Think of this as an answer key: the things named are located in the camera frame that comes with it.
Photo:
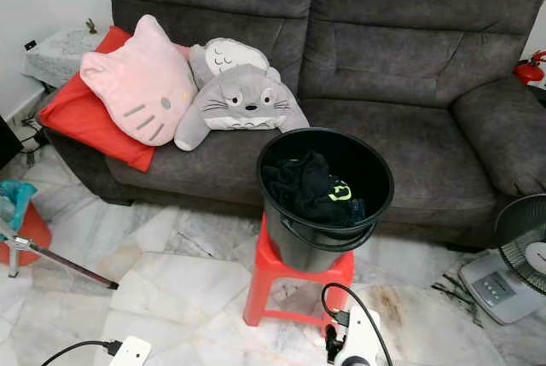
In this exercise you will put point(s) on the orange bin with teal bag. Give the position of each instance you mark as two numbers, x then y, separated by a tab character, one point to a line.
34	229

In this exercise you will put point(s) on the black shirt with green logo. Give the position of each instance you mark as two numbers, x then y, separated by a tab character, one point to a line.
307	191

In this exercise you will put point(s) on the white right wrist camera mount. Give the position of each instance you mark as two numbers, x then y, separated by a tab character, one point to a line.
363	336

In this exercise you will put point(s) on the red fire extinguisher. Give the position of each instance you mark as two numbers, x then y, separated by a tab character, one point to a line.
531	69

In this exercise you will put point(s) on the red square cushion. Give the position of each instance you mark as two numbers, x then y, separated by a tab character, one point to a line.
77	119

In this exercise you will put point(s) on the silver metal clothes rack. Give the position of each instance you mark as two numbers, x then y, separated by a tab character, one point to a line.
77	265

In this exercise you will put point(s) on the grey Totoro cushion open eyes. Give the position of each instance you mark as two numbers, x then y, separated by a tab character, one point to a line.
243	101

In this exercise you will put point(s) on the black plastic bucket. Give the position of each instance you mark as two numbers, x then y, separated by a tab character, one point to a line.
286	242

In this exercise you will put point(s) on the red plastic stool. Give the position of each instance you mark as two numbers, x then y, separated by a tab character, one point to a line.
264	289

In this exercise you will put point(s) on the grey floor fan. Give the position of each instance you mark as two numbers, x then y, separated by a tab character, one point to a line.
490	285

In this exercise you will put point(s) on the grey brown fabric sofa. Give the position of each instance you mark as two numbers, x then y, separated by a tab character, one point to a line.
409	59

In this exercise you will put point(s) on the side table with lace cloth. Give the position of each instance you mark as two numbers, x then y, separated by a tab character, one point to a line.
60	50

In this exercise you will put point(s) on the pink cat face cushion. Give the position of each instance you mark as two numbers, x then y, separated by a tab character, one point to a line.
136	80

